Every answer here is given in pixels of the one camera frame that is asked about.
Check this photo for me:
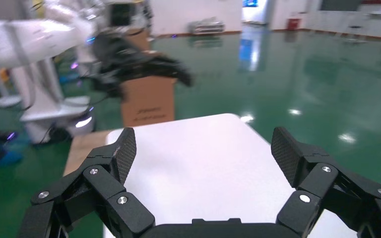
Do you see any red bin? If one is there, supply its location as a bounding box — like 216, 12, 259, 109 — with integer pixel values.
286, 17, 302, 32

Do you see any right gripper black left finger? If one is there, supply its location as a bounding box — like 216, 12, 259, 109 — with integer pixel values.
15, 127, 156, 238

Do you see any tall brown cardboard carton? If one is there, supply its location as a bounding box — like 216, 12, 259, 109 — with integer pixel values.
121, 28, 178, 128

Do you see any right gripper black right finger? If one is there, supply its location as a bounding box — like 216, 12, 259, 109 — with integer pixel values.
270, 126, 381, 238

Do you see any tan flat board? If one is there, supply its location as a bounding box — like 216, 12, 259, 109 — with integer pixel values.
63, 129, 113, 177

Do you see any person with blue shoe cover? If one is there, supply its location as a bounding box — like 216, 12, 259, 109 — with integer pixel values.
0, 126, 24, 167

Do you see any white wheeled robot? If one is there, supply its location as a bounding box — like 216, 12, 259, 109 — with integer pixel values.
0, 0, 194, 146

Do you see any low metal rack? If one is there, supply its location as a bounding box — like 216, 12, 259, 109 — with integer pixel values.
188, 17, 226, 36

